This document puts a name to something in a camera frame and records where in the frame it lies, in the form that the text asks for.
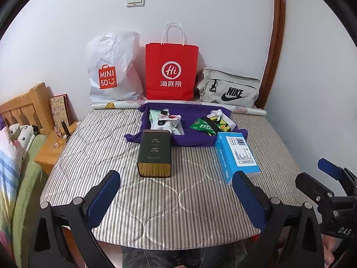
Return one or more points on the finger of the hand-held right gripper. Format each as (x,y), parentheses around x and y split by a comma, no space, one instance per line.
(309,185)
(329,167)

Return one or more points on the blue tissue box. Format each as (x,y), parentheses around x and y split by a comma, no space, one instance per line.
(237,156)

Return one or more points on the rolled white poster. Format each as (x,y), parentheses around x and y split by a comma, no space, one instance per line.
(251,111)

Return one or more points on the white printed sock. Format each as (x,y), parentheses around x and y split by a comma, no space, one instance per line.
(171,117)

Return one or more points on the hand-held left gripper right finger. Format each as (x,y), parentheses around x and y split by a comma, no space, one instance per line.
(248,198)

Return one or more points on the brown wooden door frame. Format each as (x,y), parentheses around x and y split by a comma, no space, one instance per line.
(276,33)

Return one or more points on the green blanket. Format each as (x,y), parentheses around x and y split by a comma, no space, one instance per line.
(28,187)

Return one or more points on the colourful striped bedding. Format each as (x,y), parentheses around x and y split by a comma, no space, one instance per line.
(8,173)

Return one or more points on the person's right hand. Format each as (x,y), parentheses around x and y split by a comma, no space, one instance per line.
(334,252)

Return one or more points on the green snack packet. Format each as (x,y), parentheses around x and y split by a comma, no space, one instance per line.
(199,124)

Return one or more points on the grey waist bag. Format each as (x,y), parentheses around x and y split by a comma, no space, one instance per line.
(223,81)

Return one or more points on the mint green cloth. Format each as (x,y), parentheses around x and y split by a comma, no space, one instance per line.
(154,115)

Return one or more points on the yellow black sock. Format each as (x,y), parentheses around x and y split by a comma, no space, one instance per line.
(220,122)

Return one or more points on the purple towel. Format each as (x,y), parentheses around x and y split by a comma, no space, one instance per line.
(192,139)

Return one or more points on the white spotted plush toy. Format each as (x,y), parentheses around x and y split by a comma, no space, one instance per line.
(23,136)

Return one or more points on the red paper bag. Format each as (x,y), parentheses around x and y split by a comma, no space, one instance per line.
(173,53)

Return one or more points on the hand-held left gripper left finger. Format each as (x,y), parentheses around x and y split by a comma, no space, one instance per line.
(104,192)

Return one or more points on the white plastic shopping bag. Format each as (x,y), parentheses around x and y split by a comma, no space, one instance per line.
(120,53)

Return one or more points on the dark green tin box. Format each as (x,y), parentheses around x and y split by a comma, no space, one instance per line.
(154,153)

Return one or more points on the wooden nightstand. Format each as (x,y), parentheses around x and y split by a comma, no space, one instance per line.
(53,159)

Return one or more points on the wooden bed headboard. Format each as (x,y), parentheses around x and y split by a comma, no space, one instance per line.
(30,103)

